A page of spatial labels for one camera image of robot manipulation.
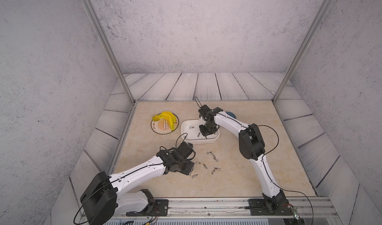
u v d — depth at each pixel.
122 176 0.45
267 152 0.60
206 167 0.87
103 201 0.40
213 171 0.85
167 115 1.04
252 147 0.60
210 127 0.86
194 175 0.83
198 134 0.99
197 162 0.88
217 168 0.86
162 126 1.05
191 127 1.04
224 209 0.73
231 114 1.09
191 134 1.04
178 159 0.62
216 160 0.89
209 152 0.93
